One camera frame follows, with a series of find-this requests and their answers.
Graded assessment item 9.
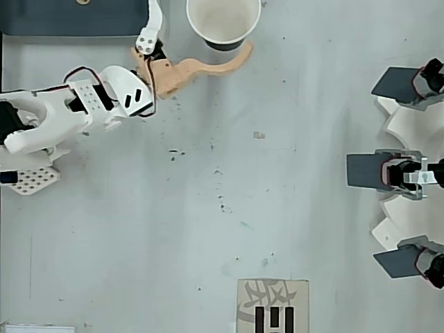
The grey flat paddle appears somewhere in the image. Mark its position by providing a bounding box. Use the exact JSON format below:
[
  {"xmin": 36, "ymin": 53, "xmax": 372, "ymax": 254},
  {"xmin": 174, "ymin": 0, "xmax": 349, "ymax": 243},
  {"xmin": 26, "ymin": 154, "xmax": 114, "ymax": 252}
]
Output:
[
  {"xmin": 370, "ymin": 67, "xmax": 422, "ymax": 105},
  {"xmin": 345, "ymin": 153, "xmax": 386, "ymax": 190},
  {"xmin": 373, "ymin": 246, "xmax": 421, "ymax": 280}
]

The dark blue tray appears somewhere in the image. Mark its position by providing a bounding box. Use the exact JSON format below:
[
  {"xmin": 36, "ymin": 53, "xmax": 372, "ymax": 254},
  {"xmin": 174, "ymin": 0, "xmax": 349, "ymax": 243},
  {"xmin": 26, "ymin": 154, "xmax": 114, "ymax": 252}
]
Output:
[{"xmin": 0, "ymin": 0, "xmax": 153, "ymax": 37}]

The white perforated arm base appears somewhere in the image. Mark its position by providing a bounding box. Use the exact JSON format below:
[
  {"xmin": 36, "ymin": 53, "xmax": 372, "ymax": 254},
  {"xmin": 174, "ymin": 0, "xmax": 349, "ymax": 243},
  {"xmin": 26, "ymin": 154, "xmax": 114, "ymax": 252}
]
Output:
[{"xmin": 6, "ymin": 165, "xmax": 60, "ymax": 197}]

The tan gripper with servo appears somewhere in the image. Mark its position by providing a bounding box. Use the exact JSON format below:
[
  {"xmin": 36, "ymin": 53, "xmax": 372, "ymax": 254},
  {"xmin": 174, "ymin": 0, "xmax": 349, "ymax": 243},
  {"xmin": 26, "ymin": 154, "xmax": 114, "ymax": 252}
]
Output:
[{"xmin": 130, "ymin": 0, "xmax": 255, "ymax": 101}]

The silver black motor unit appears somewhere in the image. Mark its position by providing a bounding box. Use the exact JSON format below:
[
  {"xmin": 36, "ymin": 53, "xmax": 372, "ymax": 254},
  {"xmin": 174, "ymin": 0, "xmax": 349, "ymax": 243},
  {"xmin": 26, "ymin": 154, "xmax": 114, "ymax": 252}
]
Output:
[
  {"xmin": 411, "ymin": 58, "xmax": 444, "ymax": 112},
  {"xmin": 376, "ymin": 148, "xmax": 444, "ymax": 200},
  {"xmin": 397, "ymin": 235, "xmax": 444, "ymax": 289}
]

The black paper cup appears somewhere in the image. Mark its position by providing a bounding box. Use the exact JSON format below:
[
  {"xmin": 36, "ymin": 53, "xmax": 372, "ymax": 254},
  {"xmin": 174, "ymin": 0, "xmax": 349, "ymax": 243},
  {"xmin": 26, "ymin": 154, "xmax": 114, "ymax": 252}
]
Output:
[{"xmin": 186, "ymin": 0, "xmax": 262, "ymax": 52}]

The cardboard card with black print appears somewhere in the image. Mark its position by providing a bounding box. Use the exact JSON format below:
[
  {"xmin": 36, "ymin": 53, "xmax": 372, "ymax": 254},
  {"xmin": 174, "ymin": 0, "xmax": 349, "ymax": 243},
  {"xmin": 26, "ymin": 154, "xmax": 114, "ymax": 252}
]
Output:
[{"xmin": 237, "ymin": 278, "xmax": 311, "ymax": 333}]

